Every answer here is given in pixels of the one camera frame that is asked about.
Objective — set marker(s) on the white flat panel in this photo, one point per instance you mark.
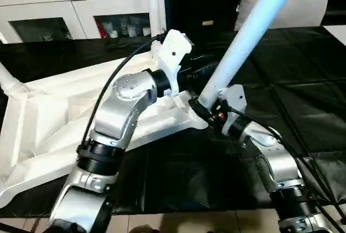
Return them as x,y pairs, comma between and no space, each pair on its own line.
338,33

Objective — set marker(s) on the white glass-door cabinet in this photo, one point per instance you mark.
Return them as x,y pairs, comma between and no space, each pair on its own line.
54,6

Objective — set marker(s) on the black furniture with yellow label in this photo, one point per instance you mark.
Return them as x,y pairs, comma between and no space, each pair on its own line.
203,0

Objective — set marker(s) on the grey cushion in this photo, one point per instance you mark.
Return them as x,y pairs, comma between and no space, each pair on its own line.
303,8

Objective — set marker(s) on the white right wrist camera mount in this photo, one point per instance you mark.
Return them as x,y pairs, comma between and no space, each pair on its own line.
233,100

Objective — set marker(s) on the black work mat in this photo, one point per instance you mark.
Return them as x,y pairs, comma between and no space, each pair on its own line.
303,81

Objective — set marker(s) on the white plastic table top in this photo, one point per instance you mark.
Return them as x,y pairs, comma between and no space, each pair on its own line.
48,119

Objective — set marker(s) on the white plastic table leg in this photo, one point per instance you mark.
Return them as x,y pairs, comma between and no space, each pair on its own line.
155,6
11,81
248,33

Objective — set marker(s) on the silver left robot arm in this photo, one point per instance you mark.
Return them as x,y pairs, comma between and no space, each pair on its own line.
113,130

